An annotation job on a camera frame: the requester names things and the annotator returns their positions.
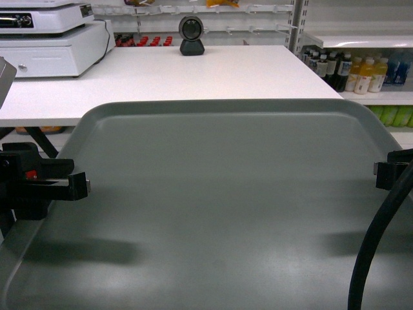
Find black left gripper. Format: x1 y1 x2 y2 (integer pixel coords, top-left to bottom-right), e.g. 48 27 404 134
1 142 91 220

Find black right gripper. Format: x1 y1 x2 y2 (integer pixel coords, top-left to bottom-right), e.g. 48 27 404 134
374 149 413 191

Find grey rectangular serving tray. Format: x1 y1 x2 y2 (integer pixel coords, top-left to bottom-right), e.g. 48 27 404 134
1 99 400 309

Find white checkout table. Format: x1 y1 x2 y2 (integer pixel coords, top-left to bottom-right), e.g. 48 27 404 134
1 45 338 127

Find yellow juice bottle front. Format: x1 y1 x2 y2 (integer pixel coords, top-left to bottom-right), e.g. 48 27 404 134
354 58 374 95

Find yellow juice bottle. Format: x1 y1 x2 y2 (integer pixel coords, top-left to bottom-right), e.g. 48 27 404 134
354 58 374 95
368 57 388 93
345 57 362 92

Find blue drink bottle left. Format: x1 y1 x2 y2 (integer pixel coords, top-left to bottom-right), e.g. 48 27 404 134
384 52 401 85

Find blue drink bottle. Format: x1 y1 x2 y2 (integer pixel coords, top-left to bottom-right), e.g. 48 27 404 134
384 52 401 85
394 53 412 85

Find yellow juice bottle right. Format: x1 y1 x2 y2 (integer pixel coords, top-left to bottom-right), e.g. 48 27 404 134
368 57 388 93

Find blue drink bottle right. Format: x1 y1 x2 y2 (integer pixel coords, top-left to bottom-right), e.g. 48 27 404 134
394 53 412 85

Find dark tea bottle middle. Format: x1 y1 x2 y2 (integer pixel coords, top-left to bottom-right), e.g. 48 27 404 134
324 51 340 88

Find dark tea bottle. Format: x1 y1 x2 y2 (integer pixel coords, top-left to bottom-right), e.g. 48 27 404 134
333 52 352 92
316 54 328 80
324 51 340 88

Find yellow juice bottle back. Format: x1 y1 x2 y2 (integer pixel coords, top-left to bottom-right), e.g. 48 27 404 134
345 57 362 92

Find dark tea bottle right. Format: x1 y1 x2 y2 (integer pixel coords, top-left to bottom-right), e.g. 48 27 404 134
333 52 352 92

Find dark tea bottle left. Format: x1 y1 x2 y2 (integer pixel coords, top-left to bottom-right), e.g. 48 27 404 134
316 54 328 80

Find white cash drawer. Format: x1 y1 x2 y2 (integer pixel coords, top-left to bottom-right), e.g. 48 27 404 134
1 19 116 78

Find red cap cola bottle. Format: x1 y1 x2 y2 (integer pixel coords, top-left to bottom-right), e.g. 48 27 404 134
136 36 149 47
149 36 161 47
163 36 173 47

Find white cash register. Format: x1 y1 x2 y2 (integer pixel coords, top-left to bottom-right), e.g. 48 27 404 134
1 1 94 35

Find black barcode scanner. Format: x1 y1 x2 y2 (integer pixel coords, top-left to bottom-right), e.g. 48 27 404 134
179 15 205 56

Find orange hanging snack bag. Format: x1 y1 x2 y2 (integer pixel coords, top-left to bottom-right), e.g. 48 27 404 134
206 0 239 8

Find register black power cable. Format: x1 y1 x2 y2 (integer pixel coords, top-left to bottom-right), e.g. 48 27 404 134
93 18 112 64

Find white peg hook rail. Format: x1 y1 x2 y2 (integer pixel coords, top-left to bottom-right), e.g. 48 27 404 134
92 5 294 16

